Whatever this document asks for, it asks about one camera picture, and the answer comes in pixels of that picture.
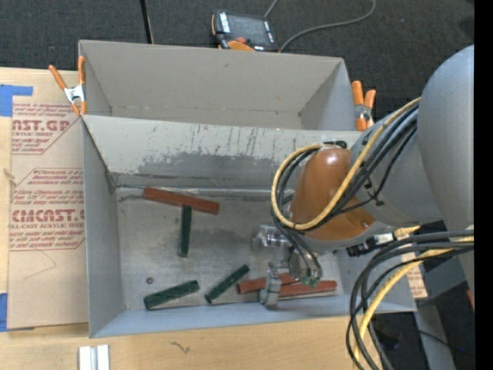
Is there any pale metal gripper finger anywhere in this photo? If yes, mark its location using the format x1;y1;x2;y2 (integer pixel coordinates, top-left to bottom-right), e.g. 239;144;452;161
270;263;283;308
259;270;273;310

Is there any red-brown flat block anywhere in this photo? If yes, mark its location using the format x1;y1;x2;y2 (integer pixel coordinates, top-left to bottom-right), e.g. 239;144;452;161
236;273;298;295
277;279;339;299
142;187;221;216

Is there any dark green flat block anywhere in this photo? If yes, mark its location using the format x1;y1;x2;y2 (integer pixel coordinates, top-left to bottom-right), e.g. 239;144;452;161
203;264;251;305
143;279;201;311
177;204;193;259

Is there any grey metal bin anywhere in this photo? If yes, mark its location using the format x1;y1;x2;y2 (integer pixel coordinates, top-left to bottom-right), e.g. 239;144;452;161
78;39;419;339

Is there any brown cardboard board red print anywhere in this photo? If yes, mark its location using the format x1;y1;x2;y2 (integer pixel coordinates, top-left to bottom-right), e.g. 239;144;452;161
0;66;90;333

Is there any black cylinder on white bracket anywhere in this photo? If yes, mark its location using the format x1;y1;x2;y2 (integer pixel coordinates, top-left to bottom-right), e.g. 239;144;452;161
345;231;394;257

